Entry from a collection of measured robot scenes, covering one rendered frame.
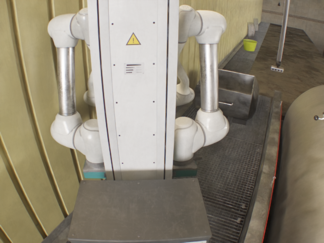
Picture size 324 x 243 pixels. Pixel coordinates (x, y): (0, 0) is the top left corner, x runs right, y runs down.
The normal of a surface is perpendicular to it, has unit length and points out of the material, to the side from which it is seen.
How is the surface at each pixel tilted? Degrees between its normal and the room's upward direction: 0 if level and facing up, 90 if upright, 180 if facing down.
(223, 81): 90
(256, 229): 1
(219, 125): 77
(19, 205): 90
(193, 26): 103
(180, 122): 6
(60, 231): 90
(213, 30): 86
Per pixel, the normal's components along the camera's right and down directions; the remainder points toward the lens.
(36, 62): 0.89, 0.23
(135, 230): 0.01, -0.87
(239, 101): -0.44, 0.43
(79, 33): -0.18, 0.77
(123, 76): 0.07, 0.49
